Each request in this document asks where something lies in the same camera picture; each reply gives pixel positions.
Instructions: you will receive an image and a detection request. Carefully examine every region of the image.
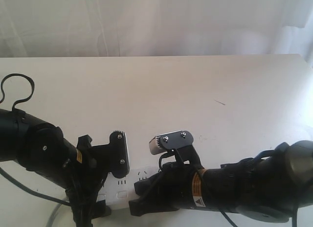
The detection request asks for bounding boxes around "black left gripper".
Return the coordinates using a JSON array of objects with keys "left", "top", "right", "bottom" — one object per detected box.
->
[{"left": 63, "top": 136, "right": 112, "bottom": 227}]

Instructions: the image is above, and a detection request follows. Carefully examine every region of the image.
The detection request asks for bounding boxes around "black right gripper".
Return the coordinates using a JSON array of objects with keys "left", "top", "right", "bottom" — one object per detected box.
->
[{"left": 129, "top": 162, "right": 205, "bottom": 217}]

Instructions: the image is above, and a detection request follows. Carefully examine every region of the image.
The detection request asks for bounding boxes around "white power strip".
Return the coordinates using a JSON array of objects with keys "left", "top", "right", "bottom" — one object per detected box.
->
[{"left": 97, "top": 166, "right": 159, "bottom": 210}]

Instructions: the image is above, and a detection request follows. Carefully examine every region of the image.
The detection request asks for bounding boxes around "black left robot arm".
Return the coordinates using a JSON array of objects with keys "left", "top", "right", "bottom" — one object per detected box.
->
[{"left": 0, "top": 110, "right": 107, "bottom": 227}]

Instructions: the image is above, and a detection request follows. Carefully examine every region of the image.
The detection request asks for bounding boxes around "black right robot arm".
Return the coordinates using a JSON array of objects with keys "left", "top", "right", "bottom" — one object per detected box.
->
[{"left": 129, "top": 140, "right": 313, "bottom": 223}]

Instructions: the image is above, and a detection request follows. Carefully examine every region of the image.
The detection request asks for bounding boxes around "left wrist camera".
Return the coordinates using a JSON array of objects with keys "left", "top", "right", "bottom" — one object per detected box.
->
[{"left": 109, "top": 131, "right": 130, "bottom": 179}]

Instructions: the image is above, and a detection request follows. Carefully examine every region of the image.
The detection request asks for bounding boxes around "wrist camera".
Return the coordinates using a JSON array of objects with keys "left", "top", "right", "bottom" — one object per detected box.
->
[
  {"left": 109, "top": 131, "right": 130, "bottom": 179},
  {"left": 149, "top": 131, "right": 194, "bottom": 155}
]

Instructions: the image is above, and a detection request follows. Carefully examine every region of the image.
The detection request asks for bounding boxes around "grey power cord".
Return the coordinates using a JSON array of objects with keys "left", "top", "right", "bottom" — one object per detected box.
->
[{"left": 43, "top": 200, "right": 70, "bottom": 227}]

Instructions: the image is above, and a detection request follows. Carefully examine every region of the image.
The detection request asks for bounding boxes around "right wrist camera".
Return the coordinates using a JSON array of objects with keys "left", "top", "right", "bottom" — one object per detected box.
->
[{"left": 149, "top": 131, "right": 194, "bottom": 155}]

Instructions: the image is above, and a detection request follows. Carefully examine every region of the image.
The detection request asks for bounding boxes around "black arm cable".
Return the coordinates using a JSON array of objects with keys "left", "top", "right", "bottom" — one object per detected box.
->
[{"left": 0, "top": 73, "right": 35, "bottom": 113}]

